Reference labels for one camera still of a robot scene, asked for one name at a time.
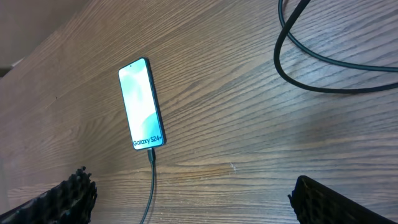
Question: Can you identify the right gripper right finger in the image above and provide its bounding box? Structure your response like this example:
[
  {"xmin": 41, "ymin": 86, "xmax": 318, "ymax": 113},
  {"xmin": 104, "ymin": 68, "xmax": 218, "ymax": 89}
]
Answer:
[{"xmin": 288, "ymin": 175, "xmax": 397, "ymax": 224}]

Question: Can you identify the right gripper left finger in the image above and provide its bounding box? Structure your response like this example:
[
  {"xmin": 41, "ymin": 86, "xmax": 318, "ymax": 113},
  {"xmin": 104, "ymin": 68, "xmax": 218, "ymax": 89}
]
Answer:
[{"xmin": 1, "ymin": 166, "xmax": 98, "ymax": 224}]

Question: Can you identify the black charging cable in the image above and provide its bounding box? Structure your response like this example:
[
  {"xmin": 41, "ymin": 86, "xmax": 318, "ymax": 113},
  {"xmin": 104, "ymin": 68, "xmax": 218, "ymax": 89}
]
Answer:
[{"xmin": 138, "ymin": 0, "xmax": 398, "ymax": 224}]

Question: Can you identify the blue Galaxy smartphone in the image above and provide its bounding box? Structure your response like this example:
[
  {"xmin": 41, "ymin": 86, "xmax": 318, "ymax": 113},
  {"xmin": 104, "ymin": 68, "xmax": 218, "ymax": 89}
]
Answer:
[{"xmin": 118, "ymin": 57, "xmax": 166, "ymax": 151}]

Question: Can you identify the cardboard backdrop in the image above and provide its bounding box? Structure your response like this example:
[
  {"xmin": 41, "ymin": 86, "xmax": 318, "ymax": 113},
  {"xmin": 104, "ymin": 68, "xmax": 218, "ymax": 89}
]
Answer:
[{"xmin": 1, "ymin": 0, "xmax": 90, "ymax": 77}]

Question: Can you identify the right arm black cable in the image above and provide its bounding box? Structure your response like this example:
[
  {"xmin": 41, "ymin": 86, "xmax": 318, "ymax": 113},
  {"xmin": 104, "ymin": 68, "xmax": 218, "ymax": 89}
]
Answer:
[{"xmin": 273, "ymin": 0, "xmax": 398, "ymax": 95}]

